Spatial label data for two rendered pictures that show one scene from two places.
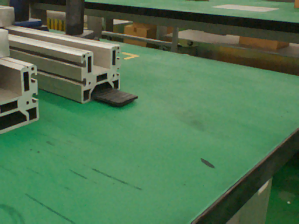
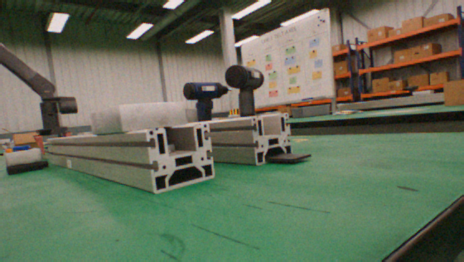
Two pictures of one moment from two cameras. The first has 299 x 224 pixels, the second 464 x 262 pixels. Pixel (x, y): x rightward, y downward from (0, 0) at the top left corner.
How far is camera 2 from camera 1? 16 cm
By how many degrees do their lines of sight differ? 17
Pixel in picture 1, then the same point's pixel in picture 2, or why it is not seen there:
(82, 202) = (256, 226)
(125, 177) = (306, 205)
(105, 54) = (275, 121)
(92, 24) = not seen: hidden behind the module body
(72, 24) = (245, 113)
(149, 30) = not seen: hidden behind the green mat
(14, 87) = (189, 146)
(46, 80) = (223, 152)
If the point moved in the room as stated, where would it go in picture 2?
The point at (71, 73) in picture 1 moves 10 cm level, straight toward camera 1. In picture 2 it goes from (244, 138) to (243, 144)
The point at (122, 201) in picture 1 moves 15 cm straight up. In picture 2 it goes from (306, 223) to (287, 29)
